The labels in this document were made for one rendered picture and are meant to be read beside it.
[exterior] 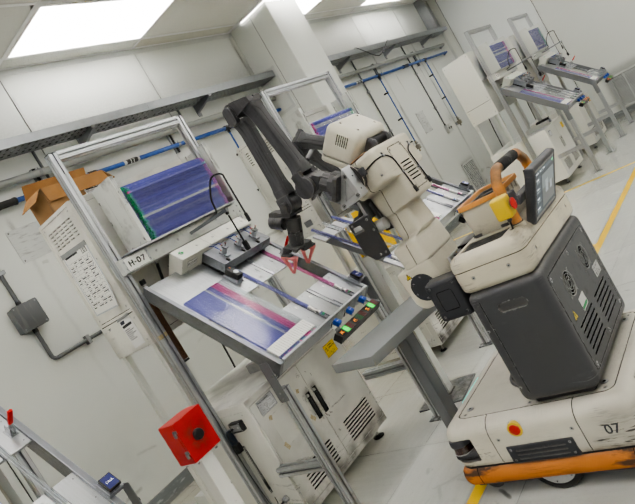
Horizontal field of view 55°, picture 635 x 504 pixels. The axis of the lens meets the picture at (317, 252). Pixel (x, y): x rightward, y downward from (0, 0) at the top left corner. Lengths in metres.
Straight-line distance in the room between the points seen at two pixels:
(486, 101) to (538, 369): 5.17
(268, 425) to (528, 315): 1.23
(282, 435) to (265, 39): 4.21
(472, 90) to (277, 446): 5.08
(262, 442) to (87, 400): 1.69
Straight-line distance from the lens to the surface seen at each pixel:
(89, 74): 5.07
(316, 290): 2.74
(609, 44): 9.74
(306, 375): 2.84
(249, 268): 2.83
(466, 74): 6.96
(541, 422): 2.06
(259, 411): 2.62
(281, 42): 5.97
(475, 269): 1.89
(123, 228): 2.78
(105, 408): 4.12
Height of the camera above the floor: 1.18
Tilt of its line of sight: 4 degrees down
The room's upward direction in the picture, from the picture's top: 30 degrees counter-clockwise
